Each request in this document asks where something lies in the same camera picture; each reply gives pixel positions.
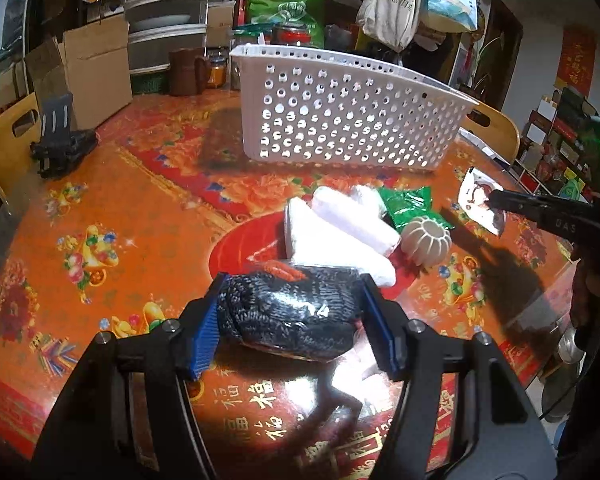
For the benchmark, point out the brown ceramic mug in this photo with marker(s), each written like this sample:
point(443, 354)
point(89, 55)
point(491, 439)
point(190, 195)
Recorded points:
point(190, 70)

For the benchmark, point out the black phone clamp stand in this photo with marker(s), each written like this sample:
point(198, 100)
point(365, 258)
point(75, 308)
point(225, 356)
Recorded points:
point(60, 149)

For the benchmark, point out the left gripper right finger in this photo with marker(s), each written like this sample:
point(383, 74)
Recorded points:
point(497, 434)

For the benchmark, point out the white cartoon snack packet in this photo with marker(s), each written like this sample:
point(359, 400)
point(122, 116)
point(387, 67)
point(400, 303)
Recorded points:
point(473, 199)

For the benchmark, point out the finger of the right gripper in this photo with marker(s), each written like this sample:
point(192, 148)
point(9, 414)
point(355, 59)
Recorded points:
point(525, 205)

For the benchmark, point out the white ribbed round object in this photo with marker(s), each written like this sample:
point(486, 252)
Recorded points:
point(425, 241)

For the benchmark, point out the wooden chair right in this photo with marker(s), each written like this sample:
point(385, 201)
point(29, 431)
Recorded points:
point(495, 129)

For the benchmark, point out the dark knitted item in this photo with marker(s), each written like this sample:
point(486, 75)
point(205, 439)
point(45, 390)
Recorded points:
point(307, 313)

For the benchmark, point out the wooden chair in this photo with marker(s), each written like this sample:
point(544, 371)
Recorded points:
point(495, 129)
point(20, 126)

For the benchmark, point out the red lidded pickle jar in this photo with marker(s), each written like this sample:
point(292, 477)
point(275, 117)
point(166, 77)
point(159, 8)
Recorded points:
point(291, 34)

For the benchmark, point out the green shopping bag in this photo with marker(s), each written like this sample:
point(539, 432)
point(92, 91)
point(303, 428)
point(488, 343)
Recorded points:
point(309, 13)

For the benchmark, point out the white perforated plastic basket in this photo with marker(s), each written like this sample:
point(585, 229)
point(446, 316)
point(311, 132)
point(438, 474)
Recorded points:
point(320, 107)

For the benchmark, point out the green foil packet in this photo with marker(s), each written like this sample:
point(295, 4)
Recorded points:
point(403, 206)

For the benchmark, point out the red wall banner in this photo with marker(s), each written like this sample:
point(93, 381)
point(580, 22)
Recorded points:
point(577, 59)

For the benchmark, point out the beige canvas tote bag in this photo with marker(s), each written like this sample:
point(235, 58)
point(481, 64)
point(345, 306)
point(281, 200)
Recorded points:
point(393, 23)

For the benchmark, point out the grey plastic drawer tower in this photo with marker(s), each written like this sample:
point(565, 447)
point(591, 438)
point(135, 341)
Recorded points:
point(159, 27)

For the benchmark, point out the small cardboard box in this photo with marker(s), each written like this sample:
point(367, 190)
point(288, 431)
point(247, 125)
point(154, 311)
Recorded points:
point(220, 22)

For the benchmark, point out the wooden chair left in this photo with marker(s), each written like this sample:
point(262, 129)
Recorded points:
point(20, 126)

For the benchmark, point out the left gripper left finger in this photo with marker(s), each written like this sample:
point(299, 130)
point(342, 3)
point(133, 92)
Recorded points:
point(124, 411)

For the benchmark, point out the brown cardboard box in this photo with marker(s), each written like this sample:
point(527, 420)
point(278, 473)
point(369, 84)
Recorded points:
point(92, 64)

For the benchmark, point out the red floral tablecloth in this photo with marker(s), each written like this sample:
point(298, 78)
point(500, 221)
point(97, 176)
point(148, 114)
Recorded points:
point(169, 199)

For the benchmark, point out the cluttered wall shelf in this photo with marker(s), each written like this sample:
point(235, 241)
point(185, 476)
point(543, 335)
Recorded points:
point(559, 151)

